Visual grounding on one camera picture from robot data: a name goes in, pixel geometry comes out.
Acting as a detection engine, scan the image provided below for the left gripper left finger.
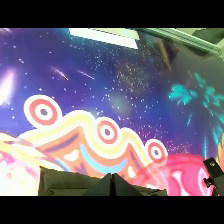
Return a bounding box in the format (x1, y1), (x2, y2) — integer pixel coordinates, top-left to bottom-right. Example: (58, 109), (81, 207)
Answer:
(82, 173), (113, 197)

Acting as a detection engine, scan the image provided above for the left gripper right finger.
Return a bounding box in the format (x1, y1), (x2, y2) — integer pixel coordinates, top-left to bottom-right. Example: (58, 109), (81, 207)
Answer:
(111, 173), (144, 197)

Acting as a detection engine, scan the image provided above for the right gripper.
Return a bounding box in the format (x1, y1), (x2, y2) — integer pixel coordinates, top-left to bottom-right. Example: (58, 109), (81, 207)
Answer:
(202, 157), (224, 197)

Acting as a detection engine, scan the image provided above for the silver frame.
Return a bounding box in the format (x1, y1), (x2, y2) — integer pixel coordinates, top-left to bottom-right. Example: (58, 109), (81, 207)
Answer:
(135, 28), (224, 58)

